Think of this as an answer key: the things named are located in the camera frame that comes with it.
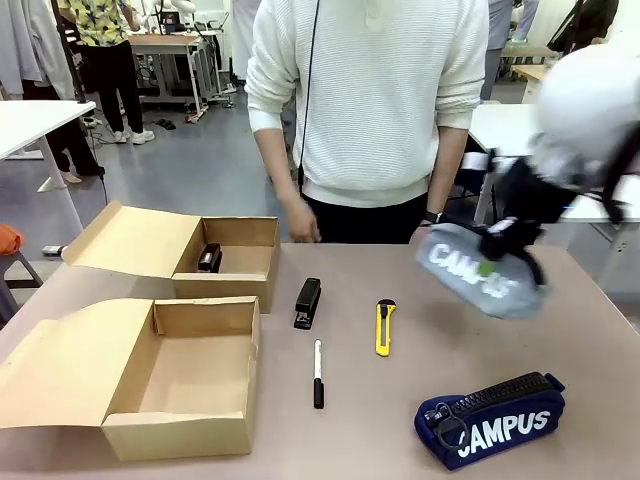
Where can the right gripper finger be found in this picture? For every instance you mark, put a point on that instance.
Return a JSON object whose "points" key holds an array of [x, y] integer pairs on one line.
{"points": [[491, 257], [537, 272]]}

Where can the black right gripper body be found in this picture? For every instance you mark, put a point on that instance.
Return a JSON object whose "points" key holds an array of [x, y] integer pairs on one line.
{"points": [[525, 205]]}

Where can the gray CAMPUS pencil case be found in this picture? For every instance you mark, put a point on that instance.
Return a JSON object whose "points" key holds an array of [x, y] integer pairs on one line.
{"points": [[450, 270]]}

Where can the yellow utility knife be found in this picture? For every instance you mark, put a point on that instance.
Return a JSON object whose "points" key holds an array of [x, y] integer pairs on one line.
{"points": [[383, 330]]}

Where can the navy CAMPUS pencil case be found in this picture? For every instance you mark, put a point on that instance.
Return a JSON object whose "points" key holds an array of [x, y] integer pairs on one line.
{"points": [[500, 430]]}

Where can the black stapler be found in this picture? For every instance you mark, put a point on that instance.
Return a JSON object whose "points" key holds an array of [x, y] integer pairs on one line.
{"points": [[307, 300], [210, 257]]}

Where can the white marker black cap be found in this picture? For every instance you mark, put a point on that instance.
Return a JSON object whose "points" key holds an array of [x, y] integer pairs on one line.
{"points": [[318, 365]]}

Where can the small cardboard box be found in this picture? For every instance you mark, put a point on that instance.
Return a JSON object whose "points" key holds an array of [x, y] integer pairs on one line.
{"points": [[130, 240]]}

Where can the person's right forearm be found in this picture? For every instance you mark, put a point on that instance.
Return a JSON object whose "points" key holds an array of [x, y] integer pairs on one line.
{"points": [[275, 160]]}

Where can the person's left forearm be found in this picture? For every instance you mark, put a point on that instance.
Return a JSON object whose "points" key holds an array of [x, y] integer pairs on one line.
{"points": [[445, 170]]}

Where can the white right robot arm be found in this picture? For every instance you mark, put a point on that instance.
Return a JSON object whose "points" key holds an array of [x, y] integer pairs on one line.
{"points": [[585, 100]]}

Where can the large open cardboard box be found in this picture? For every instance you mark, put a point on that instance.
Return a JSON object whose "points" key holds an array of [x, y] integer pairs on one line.
{"points": [[65, 370]]}

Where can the person's right hand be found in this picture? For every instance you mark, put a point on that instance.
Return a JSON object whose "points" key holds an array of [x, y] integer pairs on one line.
{"points": [[300, 220]]}

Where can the dark wrist watch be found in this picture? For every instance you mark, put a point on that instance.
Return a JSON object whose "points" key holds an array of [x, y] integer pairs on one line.
{"points": [[435, 217]]}

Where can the white table gray legs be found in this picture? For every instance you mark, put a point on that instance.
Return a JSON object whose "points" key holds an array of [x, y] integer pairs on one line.
{"points": [[505, 125]]}

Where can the black trousers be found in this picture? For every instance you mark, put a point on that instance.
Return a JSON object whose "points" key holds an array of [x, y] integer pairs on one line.
{"points": [[365, 220]]}

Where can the wooden background table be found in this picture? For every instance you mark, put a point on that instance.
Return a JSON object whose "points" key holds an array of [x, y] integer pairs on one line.
{"points": [[530, 71]]}

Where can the background person gray shirt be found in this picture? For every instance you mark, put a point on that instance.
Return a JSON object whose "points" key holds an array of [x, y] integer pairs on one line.
{"points": [[500, 25]]}

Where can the white knit sweater torso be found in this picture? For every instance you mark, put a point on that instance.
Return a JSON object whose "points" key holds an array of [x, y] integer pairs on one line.
{"points": [[375, 100]]}

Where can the black hanging jacket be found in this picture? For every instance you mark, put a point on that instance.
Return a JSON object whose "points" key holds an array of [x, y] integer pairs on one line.
{"points": [[590, 20]]}

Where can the background person white shirt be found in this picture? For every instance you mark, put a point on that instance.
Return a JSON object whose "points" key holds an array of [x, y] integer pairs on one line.
{"points": [[245, 35]]}

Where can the dark slippers pair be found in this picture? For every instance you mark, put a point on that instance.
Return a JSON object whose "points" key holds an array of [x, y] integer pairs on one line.
{"points": [[166, 124]]}

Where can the wooden top background desk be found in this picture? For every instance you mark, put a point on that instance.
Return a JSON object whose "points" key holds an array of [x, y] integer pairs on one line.
{"points": [[165, 42]]}

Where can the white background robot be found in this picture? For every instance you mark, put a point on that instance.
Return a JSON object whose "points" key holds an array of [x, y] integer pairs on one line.
{"points": [[180, 6]]}

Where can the person in dark trousers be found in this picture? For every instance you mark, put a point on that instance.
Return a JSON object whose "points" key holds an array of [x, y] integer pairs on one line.
{"points": [[70, 145]]}

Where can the white power strip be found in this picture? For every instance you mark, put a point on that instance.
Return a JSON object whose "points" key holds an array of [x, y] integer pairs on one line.
{"points": [[54, 250]]}

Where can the person in yellow floral shirt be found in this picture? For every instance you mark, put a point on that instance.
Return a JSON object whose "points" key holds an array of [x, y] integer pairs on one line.
{"points": [[105, 30]]}

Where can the gray stool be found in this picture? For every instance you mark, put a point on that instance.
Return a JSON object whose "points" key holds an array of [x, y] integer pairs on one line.
{"points": [[20, 270]]}

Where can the black tripod pole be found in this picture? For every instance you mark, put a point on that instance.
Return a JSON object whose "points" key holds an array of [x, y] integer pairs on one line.
{"points": [[70, 45]]}

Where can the orange cloth bundle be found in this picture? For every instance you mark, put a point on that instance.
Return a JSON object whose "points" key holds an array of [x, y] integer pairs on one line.
{"points": [[9, 239]]}

